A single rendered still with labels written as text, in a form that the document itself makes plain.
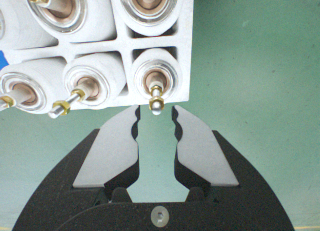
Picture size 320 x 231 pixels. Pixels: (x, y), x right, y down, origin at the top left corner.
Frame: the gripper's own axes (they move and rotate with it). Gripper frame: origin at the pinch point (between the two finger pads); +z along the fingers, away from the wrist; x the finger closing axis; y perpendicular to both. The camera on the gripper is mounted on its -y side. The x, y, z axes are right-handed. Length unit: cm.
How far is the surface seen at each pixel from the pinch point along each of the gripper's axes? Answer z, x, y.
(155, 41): 17.3, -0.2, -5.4
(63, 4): 9.4, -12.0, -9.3
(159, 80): 7.9, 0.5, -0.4
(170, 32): 28.3, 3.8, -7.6
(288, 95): 35, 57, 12
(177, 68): 10.3, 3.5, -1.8
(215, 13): 35.3, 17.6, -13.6
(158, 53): 10.7, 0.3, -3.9
